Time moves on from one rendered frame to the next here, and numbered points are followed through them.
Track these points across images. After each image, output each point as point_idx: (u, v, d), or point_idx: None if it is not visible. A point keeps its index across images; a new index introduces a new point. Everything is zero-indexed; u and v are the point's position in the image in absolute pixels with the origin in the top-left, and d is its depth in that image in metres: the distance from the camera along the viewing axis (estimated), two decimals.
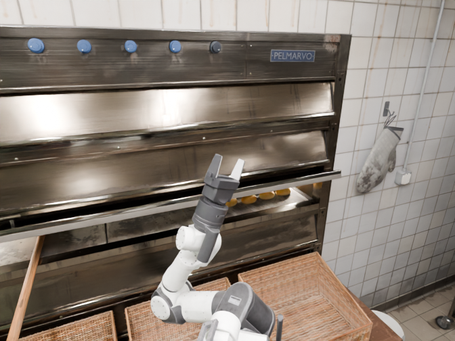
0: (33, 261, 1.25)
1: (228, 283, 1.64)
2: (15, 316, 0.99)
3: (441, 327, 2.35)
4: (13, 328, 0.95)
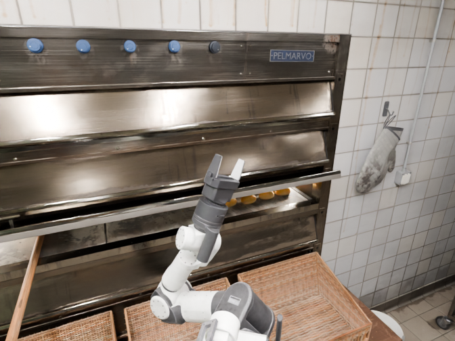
0: (32, 261, 1.25)
1: (227, 283, 1.64)
2: (14, 316, 0.99)
3: (441, 327, 2.35)
4: (11, 329, 0.95)
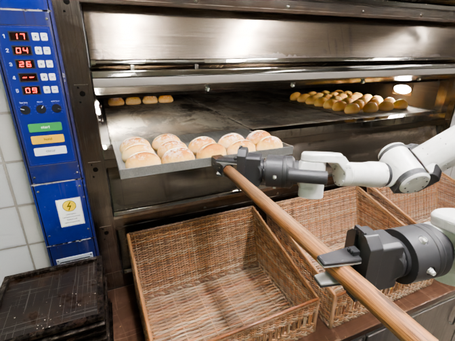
0: (285, 212, 0.59)
1: (361, 189, 1.53)
2: None
3: None
4: None
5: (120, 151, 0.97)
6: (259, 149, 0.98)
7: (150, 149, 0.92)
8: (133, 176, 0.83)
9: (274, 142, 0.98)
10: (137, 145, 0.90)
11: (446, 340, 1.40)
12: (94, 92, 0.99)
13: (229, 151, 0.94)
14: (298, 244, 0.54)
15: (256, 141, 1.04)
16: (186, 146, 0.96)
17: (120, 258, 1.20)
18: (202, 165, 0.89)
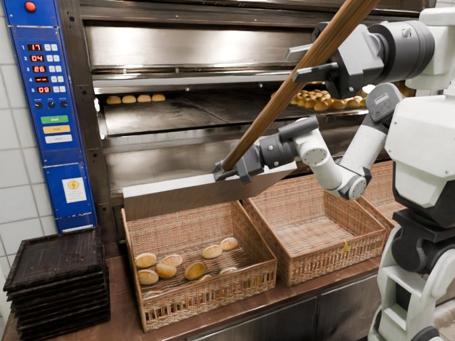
0: None
1: None
2: None
3: None
4: None
5: None
6: (221, 248, 1.49)
7: (153, 277, 1.27)
8: (137, 196, 0.82)
9: (231, 243, 1.50)
10: (144, 273, 1.28)
11: None
12: (94, 91, 1.22)
13: (204, 255, 1.44)
14: (282, 102, 0.51)
15: (258, 281, 1.26)
16: (181, 258, 1.40)
17: (116, 231, 1.42)
18: (205, 181, 0.88)
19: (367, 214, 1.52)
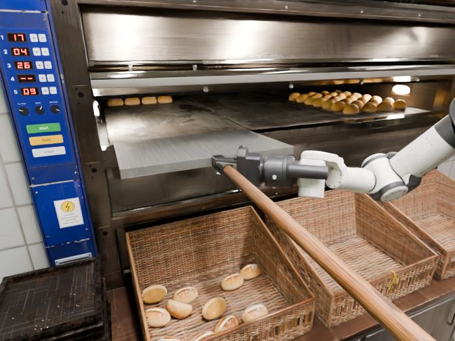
0: (283, 212, 0.58)
1: None
2: (424, 340, 0.33)
3: None
4: None
5: None
6: (242, 277, 1.27)
7: (164, 317, 1.05)
8: (133, 176, 0.83)
9: (254, 270, 1.27)
10: (154, 312, 1.06)
11: (445, 340, 1.40)
12: (93, 93, 1.00)
13: (223, 286, 1.21)
14: (296, 243, 0.53)
15: (292, 323, 1.04)
16: (196, 290, 1.18)
17: (118, 258, 1.20)
18: (202, 165, 0.89)
19: (412, 237, 1.30)
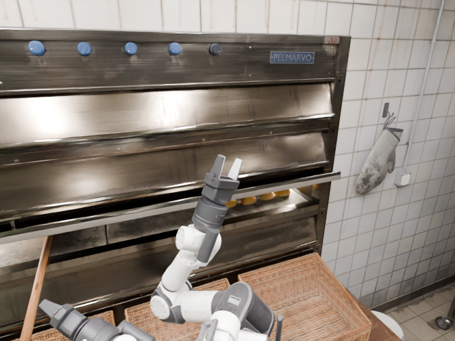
0: (45, 249, 1.33)
1: (228, 283, 1.65)
2: (32, 297, 1.08)
3: (441, 328, 2.35)
4: (30, 308, 1.03)
5: None
6: None
7: None
8: None
9: None
10: None
11: None
12: None
13: None
14: None
15: None
16: None
17: None
18: None
19: None
